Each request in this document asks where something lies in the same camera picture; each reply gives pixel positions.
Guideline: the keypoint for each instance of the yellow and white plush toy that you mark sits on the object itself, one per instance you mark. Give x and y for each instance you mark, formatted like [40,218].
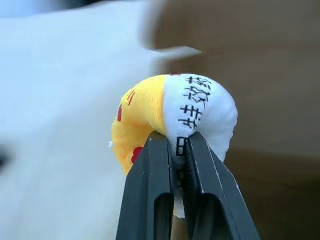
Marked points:
[220,112]

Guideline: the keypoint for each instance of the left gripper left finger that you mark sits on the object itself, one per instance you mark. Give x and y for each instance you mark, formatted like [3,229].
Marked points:
[147,190]

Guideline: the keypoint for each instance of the brown cardboard box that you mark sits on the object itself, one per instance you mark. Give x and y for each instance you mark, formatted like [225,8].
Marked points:
[262,75]

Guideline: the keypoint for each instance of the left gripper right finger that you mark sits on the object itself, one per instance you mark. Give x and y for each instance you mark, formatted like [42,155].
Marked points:
[212,195]

